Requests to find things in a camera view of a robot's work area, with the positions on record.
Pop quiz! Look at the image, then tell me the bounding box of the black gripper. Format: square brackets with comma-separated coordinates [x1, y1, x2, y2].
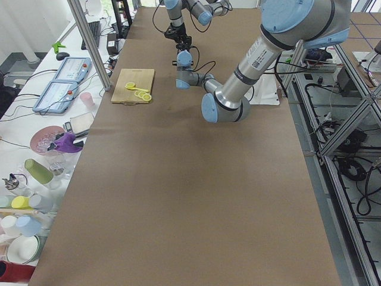
[175, 23, 192, 51]

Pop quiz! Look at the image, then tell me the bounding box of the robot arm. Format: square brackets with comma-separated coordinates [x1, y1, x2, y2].
[164, 0, 232, 51]
[164, 1, 351, 123]

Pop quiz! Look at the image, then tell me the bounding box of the pink cup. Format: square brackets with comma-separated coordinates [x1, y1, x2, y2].
[80, 92, 96, 111]

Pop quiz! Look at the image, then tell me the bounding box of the green cup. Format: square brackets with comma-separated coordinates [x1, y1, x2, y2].
[24, 158, 54, 185]

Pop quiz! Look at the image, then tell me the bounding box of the yellow cup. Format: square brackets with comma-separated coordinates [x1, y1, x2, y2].
[11, 196, 32, 210]

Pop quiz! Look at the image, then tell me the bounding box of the light blue cup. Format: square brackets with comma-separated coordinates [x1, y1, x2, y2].
[15, 215, 42, 237]

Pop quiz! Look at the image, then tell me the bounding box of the yellow plastic spoon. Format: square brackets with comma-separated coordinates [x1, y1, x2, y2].
[135, 86, 149, 92]

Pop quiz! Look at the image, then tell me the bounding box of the lemon slice end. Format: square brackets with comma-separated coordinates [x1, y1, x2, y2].
[142, 94, 152, 102]

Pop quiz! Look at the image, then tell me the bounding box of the black keyboard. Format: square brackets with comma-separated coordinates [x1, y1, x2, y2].
[88, 21, 101, 48]

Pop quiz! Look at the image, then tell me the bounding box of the upper teach pendant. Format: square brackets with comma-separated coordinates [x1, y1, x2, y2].
[54, 57, 92, 83]

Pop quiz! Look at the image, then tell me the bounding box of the teach pendant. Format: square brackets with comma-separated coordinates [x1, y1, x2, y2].
[32, 81, 79, 114]
[54, 57, 92, 83]

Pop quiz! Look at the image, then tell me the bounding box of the black computer mouse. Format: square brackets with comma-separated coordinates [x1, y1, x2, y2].
[56, 52, 70, 61]

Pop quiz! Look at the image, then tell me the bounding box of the lower teach pendant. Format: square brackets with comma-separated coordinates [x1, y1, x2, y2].
[32, 81, 79, 114]

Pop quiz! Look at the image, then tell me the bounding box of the purple cloth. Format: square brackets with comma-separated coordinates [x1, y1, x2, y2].
[48, 133, 84, 153]

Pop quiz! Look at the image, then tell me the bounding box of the pink bowl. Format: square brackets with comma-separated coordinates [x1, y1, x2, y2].
[30, 126, 64, 156]

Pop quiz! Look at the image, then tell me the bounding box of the white bowl green rim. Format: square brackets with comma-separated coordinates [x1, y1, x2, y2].
[6, 236, 40, 264]

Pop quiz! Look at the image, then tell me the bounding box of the red bowl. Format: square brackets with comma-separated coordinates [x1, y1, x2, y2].
[1, 260, 36, 283]

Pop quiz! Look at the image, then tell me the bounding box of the wrist cable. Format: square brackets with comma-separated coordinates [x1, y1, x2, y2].
[190, 45, 217, 79]
[152, 0, 209, 34]

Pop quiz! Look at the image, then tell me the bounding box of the aluminium frame post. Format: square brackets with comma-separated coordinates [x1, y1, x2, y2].
[67, 0, 111, 91]

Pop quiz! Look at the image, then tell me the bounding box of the white pedestal column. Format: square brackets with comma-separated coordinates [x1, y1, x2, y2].
[249, 74, 280, 105]

